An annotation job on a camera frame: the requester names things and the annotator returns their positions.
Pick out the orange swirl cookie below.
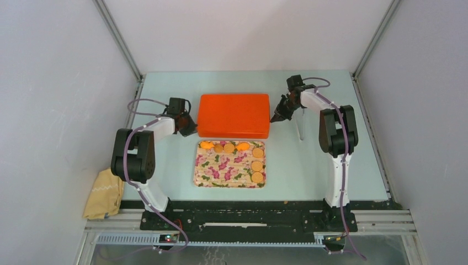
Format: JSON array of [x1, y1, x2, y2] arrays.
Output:
[[213, 144, 224, 153]]

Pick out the orange tin lid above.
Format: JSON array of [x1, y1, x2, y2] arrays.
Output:
[[197, 93, 270, 139]]

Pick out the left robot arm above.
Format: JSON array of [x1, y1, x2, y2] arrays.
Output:
[[110, 97, 197, 230]]

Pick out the orange fish shaped cookie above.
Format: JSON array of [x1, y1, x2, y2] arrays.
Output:
[[199, 141, 215, 150], [236, 142, 250, 151]]

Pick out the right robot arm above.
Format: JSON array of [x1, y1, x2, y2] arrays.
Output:
[[270, 75, 359, 208]]

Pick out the floral rectangular tray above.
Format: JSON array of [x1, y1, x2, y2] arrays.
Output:
[[193, 140, 267, 189]]

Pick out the metal tongs white handle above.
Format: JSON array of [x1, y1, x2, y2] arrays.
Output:
[[294, 108, 305, 141]]

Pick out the round tan biscuit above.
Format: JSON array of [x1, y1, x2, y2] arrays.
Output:
[[252, 147, 264, 158], [223, 142, 236, 153], [251, 161, 263, 172], [251, 172, 264, 184]]

